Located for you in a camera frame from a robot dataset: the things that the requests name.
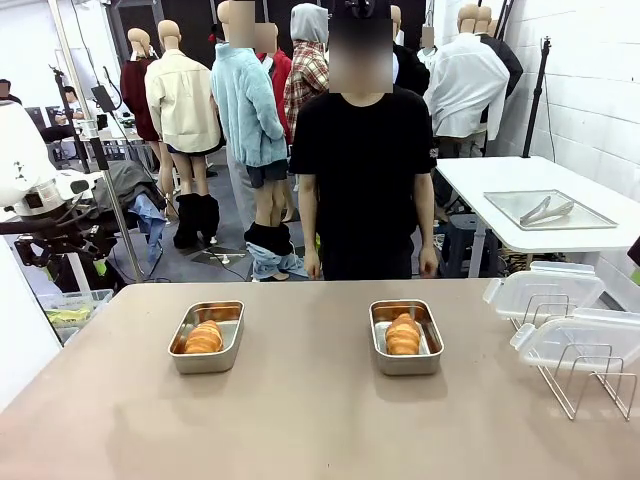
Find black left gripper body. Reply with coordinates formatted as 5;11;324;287
13;227;119;267

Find person's right forearm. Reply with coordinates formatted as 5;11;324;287
297;172;322;254

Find person's left forearm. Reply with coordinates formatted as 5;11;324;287
410;172;437;251

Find person's left hand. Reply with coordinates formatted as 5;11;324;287
417;245;439;278

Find person's right hand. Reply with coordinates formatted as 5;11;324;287
302;248;322;280

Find clear plastic storage bin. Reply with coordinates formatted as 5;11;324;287
35;288;115;346

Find silver metal pole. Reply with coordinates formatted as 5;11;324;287
48;0;146;284

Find white backdrop sheet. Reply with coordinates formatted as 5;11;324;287
0;234;64;414

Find metal baking tray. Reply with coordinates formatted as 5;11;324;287
483;188;620;232

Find blue cloth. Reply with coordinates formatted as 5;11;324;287
128;193;167;266

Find dark clothing pile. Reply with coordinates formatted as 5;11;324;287
92;160;166;221

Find clear plastic clip lid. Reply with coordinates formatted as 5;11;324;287
509;307;640;374
482;260;607;324

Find metal tongs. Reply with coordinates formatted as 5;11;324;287
519;195;575;227

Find black trousers on mannequin legs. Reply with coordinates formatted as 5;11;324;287
173;192;221;250

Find golden croissant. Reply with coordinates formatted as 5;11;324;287
385;312;421;356
183;319;225;355

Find seated person in white shirt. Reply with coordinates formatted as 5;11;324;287
59;85;94;126

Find steel rectangular container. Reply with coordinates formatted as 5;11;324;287
368;298;445;377
167;299;246;376

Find white side table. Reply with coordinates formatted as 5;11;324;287
433;155;640;281

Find background person with dark hair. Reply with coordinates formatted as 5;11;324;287
0;78;24;106

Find mannequin in red dress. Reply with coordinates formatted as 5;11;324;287
119;27;162;161

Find black and denim trousers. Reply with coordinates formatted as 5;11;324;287
243;222;307;282

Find dark stool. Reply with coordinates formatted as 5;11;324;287
442;214;501;279

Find mannequin in cream jacket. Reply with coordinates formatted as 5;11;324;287
144;19;224;201

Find black tripod stand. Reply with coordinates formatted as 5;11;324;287
521;35;554;160

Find mannequin in blue fleece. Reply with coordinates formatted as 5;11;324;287
209;0;290;231

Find mannequin in black coat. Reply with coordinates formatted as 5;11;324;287
479;4;524;101

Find mannequin in white shirt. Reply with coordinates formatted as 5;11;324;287
423;3;511;146

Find mannequin in red jacket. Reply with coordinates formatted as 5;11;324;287
254;22;294;146

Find mannequin in plaid hoodie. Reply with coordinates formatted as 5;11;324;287
283;3;331;146

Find person in black t-shirt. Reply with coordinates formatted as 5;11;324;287
288;0;440;281

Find mannequin in black jacket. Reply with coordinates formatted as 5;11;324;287
390;4;431;96

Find black camera stand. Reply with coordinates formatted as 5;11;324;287
48;64;124;174

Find metal wire lid rack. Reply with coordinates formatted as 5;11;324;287
509;293;639;422

